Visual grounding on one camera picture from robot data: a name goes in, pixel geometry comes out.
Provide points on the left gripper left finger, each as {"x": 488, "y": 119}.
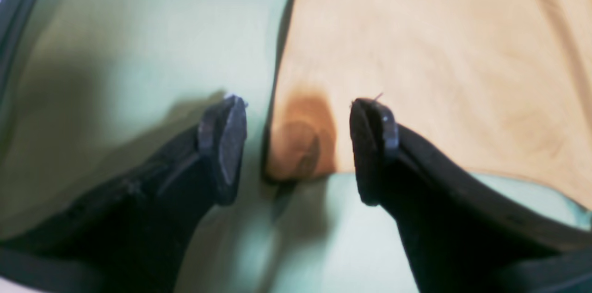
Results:
{"x": 130, "y": 234}

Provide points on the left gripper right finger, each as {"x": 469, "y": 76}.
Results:
{"x": 459, "y": 235}

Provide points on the tan orange T-shirt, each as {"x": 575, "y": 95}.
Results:
{"x": 502, "y": 87}

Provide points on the sage green table cloth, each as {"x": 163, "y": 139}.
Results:
{"x": 96, "y": 87}

